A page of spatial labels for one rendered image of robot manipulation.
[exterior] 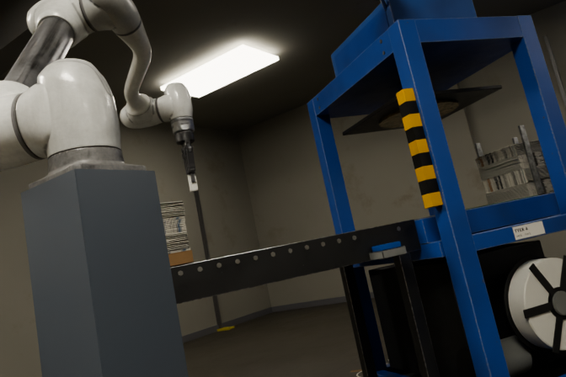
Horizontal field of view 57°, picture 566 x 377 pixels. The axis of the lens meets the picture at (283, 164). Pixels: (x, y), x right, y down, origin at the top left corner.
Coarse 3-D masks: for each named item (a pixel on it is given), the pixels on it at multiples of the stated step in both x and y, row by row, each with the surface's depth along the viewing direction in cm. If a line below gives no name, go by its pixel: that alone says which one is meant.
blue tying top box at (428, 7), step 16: (384, 0) 226; (400, 0) 226; (416, 0) 228; (432, 0) 231; (448, 0) 235; (464, 0) 238; (368, 16) 240; (384, 16) 227; (400, 16) 223; (416, 16) 226; (432, 16) 229; (448, 16) 232; (464, 16) 235; (368, 32) 241; (352, 48) 256; (336, 64) 273
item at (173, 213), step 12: (168, 204) 189; (180, 204) 191; (168, 216) 188; (180, 216) 189; (168, 228) 187; (180, 228) 188; (168, 240) 185; (180, 240) 187; (168, 252) 184; (180, 264) 186
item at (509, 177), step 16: (480, 160) 270; (496, 160) 260; (512, 160) 251; (544, 160) 252; (480, 176) 272; (496, 176) 262; (512, 176) 253; (528, 176) 246; (544, 176) 249; (496, 192) 264; (512, 192) 254; (528, 192) 244; (544, 192) 247
